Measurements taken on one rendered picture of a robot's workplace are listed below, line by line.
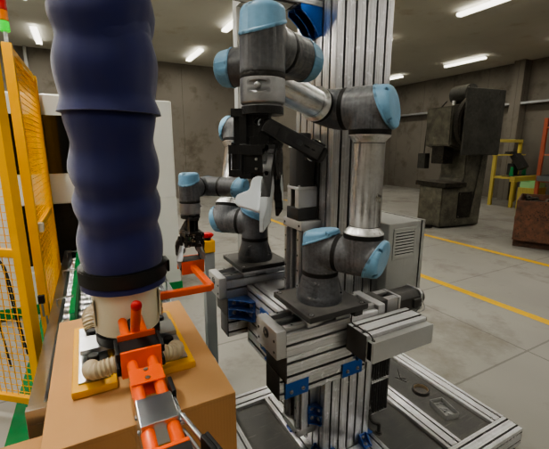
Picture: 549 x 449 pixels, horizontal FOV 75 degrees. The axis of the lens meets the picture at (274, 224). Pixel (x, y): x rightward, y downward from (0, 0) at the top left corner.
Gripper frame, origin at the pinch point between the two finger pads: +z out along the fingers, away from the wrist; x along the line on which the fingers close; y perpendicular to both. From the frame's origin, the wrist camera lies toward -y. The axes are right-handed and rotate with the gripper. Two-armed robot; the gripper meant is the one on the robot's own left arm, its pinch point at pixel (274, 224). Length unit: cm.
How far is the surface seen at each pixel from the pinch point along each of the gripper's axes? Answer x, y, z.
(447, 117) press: -664, -204, -72
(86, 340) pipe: -18, 56, 39
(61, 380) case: -8, 56, 44
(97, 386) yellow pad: -5, 43, 42
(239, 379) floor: -144, 49, 138
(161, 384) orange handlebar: 6.6, 20.2, 30.1
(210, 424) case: -8, 16, 50
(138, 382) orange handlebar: 7.5, 24.3, 29.6
